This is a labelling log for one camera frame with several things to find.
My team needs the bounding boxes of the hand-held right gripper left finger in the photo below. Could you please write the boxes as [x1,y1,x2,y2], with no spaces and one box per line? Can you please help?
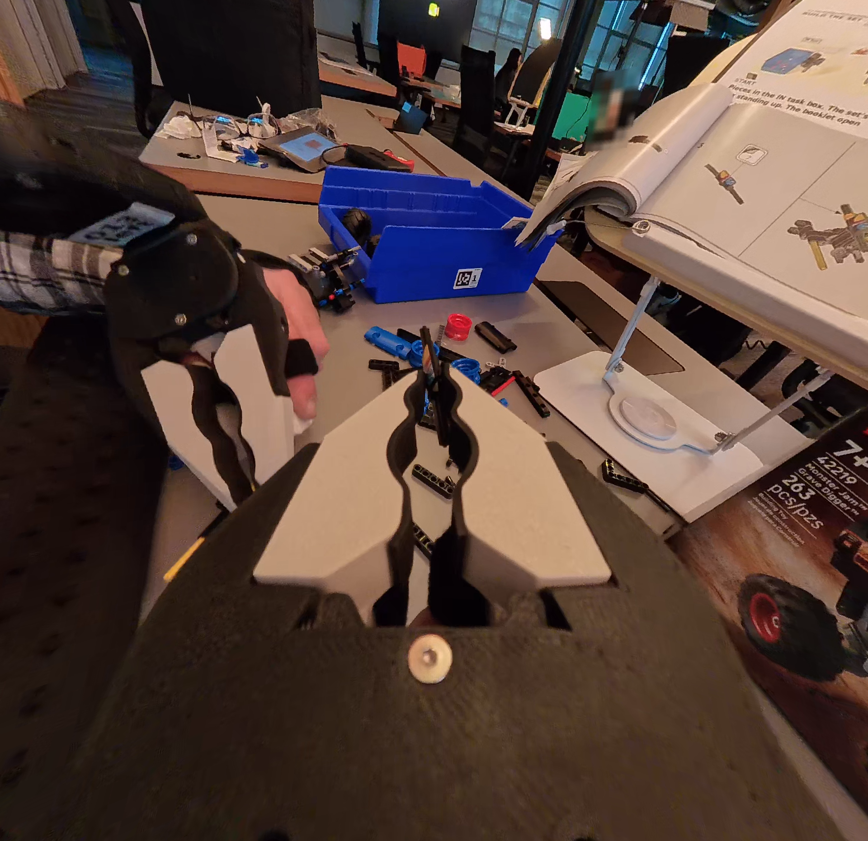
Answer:
[251,371,428,629]

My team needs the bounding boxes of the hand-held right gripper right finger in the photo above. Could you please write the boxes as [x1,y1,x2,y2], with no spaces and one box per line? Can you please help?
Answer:
[427,372,613,626]

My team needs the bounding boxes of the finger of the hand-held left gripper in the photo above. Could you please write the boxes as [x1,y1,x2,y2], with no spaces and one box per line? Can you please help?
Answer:
[140,353,259,511]
[203,322,317,493]

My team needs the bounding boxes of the black axle with printed brick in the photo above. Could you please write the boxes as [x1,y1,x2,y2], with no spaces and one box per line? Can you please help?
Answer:
[417,326,454,449]

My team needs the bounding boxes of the black orange toy chassis assembly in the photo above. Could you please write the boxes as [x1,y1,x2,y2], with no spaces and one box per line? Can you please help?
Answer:
[163,478,262,582]

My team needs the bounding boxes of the grey desk with wooden edge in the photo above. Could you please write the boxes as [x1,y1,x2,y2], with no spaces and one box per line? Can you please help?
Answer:
[139,95,448,205]

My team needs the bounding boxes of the printed task card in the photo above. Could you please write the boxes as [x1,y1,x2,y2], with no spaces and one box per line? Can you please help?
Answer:
[726,0,868,140]

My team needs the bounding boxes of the person's left hand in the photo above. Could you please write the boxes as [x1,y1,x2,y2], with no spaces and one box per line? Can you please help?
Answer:
[262,268,332,422]

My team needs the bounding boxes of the black angled toy beam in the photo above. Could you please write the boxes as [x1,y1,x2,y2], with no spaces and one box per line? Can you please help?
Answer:
[600,458,672,513]

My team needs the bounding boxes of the short black toy beam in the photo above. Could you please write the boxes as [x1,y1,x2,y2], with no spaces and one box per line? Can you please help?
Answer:
[411,463,457,499]

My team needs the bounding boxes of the white book stand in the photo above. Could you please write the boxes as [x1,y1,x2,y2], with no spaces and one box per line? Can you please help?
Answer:
[533,0,868,525]

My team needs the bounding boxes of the safety glasses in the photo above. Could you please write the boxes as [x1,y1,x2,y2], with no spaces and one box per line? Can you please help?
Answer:
[203,112,282,144]

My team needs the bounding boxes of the dark dimpled mat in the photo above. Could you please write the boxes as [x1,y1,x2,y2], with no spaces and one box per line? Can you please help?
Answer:
[0,326,170,841]

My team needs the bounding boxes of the tablet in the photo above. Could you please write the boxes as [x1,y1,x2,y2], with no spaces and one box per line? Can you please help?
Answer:
[258,128,340,174]

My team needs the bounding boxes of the blue bin with white tag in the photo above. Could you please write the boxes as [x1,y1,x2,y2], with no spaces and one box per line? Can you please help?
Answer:
[319,165,564,305]

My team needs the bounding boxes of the black power adapter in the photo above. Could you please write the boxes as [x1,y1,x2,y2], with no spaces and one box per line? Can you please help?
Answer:
[344,144,416,173]

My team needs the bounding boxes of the truck print toy set box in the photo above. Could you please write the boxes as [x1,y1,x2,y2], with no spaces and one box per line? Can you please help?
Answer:
[668,407,868,808]

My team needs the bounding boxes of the computer monitor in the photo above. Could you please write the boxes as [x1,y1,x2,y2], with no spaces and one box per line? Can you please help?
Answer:
[377,0,479,56]

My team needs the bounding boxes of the instruction booklet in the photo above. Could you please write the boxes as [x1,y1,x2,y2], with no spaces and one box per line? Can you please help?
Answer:
[515,85,868,320]

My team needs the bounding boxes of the green board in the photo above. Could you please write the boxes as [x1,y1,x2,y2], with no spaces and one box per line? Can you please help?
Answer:
[549,92,611,144]

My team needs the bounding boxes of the black support pole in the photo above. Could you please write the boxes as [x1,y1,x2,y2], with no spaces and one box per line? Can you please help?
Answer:
[522,0,608,198]

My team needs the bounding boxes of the black blue toy frame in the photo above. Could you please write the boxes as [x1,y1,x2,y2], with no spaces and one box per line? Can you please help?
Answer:
[288,244,360,313]

